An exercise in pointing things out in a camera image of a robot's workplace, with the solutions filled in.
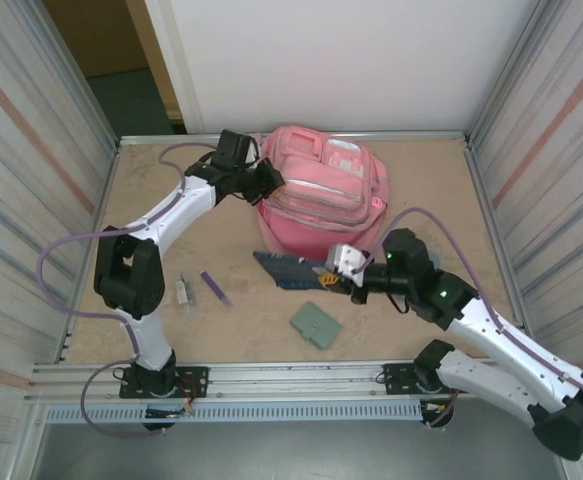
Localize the dark blue book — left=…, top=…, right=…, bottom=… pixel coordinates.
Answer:
left=252, top=249, right=342, bottom=291

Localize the green snap wallet notebook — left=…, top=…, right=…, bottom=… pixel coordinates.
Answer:
left=290, top=301, right=344, bottom=351

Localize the pink backpack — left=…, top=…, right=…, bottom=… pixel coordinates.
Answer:
left=255, top=124, right=390, bottom=264

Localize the purple pen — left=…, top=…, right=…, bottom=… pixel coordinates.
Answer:
left=199, top=270, right=233, bottom=306

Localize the grey metal sheet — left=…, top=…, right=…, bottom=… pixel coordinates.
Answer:
left=30, top=422, right=572, bottom=480

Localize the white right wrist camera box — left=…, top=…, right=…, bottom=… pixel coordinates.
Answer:
left=326, top=243, right=372, bottom=282

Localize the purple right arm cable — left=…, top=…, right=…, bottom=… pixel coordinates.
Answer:
left=364, top=207, right=583, bottom=430

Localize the aluminium table edge rail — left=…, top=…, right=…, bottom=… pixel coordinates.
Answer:
left=118, top=130, right=468, bottom=147

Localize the wide aluminium mounting rail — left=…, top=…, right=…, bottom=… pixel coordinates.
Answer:
left=29, top=357, right=570, bottom=401

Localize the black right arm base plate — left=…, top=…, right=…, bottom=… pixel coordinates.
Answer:
left=383, top=362, right=472, bottom=397

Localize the aluminium side frame rail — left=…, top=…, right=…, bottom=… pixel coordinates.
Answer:
left=60, top=142, right=123, bottom=364
left=463, top=139, right=540, bottom=357

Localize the small circuit board with wires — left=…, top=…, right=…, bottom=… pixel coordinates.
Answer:
left=420, top=399, right=455, bottom=416
left=144, top=405, right=195, bottom=419

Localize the slotted white cable duct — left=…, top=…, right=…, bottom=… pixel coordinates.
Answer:
left=44, top=403, right=425, bottom=425

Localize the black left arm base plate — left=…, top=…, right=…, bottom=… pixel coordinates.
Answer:
left=119, top=366, right=210, bottom=400

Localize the aluminium upright post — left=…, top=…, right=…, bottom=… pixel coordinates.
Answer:
left=33, top=0, right=121, bottom=146
left=469, top=0, right=560, bottom=146

